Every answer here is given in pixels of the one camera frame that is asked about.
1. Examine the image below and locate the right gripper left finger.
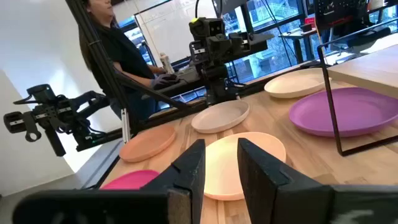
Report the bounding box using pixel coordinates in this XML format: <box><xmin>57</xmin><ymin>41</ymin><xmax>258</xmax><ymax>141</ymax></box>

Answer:
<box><xmin>12</xmin><ymin>139</ymin><xmax>206</xmax><ymax>224</ymax></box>

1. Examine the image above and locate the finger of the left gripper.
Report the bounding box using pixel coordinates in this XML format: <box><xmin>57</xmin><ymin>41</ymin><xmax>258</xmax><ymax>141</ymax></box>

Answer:
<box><xmin>208</xmin><ymin>33</ymin><xmax>233</xmax><ymax>55</ymax></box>
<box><xmin>231</xmin><ymin>32</ymin><xmax>252</xmax><ymax>53</ymax></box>

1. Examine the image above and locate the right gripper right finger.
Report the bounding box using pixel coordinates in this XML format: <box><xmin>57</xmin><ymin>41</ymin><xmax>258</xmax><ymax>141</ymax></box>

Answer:
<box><xmin>238</xmin><ymin>138</ymin><xmax>398</xmax><ymax>224</ymax></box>

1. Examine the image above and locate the pale pink plate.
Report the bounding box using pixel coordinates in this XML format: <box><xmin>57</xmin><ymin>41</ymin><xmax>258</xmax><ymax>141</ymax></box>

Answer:
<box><xmin>203</xmin><ymin>131</ymin><xmax>287</xmax><ymax>202</ymax></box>

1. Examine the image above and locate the terracotta plate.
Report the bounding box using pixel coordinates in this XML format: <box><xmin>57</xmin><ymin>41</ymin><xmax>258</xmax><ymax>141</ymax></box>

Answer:
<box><xmin>119</xmin><ymin>124</ymin><xmax>177</xmax><ymax>163</ymax></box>

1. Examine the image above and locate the light grey plate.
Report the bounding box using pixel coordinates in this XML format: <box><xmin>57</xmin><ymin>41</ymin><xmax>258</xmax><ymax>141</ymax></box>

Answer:
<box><xmin>190</xmin><ymin>99</ymin><xmax>251</xmax><ymax>134</ymax></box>

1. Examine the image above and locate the magenta plate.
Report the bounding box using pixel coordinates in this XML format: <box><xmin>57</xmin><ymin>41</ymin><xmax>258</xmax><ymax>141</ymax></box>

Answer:
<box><xmin>99</xmin><ymin>169</ymin><xmax>160</xmax><ymax>190</ymax></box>

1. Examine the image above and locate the cream plate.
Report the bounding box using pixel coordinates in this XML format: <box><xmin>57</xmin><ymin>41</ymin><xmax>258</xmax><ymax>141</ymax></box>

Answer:
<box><xmin>264</xmin><ymin>67</ymin><xmax>333</xmax><ymax>100</ymax></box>

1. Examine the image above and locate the purple plate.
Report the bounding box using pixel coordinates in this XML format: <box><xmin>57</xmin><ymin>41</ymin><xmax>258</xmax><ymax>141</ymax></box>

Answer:
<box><xmin>288</xmin><ymin>86</ymin><xmax>398</xmax><ymax>138</ymax></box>

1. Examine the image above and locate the dark grey desk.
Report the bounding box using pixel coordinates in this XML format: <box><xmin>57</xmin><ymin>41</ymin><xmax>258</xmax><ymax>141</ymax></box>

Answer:
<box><xmin>154</xmin><ymin>32</ymin><xmax>275</xmax><ymax>99</ymax></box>

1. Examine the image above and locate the white bottle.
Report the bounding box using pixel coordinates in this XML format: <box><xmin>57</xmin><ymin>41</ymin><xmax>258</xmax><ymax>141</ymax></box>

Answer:
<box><xmin>159</xmin><ymin>52</ymin><xmax>175</xmax><ymax>75</ymax></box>

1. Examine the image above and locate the whiteboard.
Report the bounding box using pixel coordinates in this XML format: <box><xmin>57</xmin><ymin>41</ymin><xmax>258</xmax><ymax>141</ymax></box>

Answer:
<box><xmin>136</xmin><ymin>0</ymin><xmax>218</xmax><ymax>65</ymax></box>

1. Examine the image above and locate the background work table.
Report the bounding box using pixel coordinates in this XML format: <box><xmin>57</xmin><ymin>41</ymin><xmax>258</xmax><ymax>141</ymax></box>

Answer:
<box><xmin>279</xmin><ymin>27</ymin><xmax>318</xmax><ymax>65</ymax></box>

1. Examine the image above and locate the person's hand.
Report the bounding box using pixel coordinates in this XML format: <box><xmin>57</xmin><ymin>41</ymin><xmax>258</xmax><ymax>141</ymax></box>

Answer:
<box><xmin>150</xmin><ymin>73</ymin><xmax>181</xmax><ymax>91</ymax></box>

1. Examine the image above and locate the person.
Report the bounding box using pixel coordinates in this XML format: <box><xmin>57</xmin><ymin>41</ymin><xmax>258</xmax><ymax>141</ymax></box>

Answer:
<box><xmin>77</xmin><ymin>0</ymin><xmax>181</xmax><ymax>122</ymax></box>

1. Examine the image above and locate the black perforated panel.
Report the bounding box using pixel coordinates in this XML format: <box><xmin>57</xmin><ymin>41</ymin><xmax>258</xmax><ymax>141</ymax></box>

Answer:
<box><xmin>313</xmin><ymin>0</ymin><xmax>371</xmax><ymax>32</ymax></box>

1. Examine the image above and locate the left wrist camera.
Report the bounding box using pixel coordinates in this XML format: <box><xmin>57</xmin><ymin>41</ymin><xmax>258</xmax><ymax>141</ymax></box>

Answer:
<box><xmin>188</xmin><ymin>17</ymin><xmax>225</xmax><ymax>40</ymax></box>

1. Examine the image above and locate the silver metal bracket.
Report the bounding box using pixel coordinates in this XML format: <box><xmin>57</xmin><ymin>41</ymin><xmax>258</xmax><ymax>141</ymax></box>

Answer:
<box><xmin>120</xmin><ymin>108</ymin><xmax>131</xmax><ymax>144</ymax></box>

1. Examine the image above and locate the wooden shelf black metal frame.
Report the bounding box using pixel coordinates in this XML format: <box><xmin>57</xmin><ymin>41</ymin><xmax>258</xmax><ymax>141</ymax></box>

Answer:
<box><xmin>317</xmin><ymin>17</ymin><xmax>398</xmax><ymax>157</ymax></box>

